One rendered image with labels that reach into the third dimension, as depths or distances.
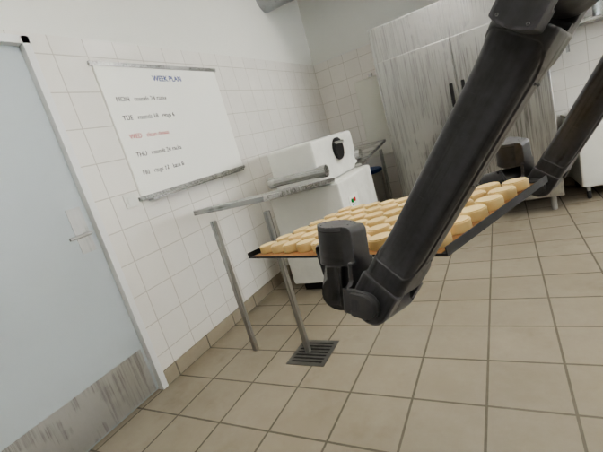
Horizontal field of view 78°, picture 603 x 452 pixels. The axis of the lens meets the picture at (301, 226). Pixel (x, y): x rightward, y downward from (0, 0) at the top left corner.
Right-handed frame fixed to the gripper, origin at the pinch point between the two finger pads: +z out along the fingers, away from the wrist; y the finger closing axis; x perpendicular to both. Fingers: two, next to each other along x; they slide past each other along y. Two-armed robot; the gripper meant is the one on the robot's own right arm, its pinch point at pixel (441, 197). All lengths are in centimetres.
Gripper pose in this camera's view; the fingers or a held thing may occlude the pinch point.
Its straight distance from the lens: 101.5
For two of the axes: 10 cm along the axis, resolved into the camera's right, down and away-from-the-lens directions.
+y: -2.9, -9.4, -1.6
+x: -1.0, 2.0, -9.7
